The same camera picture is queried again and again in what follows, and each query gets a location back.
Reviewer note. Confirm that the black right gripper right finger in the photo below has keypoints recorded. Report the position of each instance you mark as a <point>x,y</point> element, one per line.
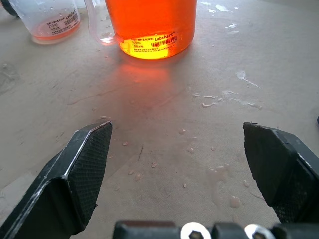
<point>276,169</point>

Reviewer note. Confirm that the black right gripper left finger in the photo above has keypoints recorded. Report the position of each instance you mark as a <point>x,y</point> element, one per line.
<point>74,179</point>

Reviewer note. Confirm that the small plastic beaker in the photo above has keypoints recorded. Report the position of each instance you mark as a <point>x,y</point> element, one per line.
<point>51,23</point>

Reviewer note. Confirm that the large beaker with orange liquid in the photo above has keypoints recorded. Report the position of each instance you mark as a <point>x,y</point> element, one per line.
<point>152,27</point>

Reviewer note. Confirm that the dark object at table edge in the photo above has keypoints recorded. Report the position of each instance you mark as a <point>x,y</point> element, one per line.
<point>317,121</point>

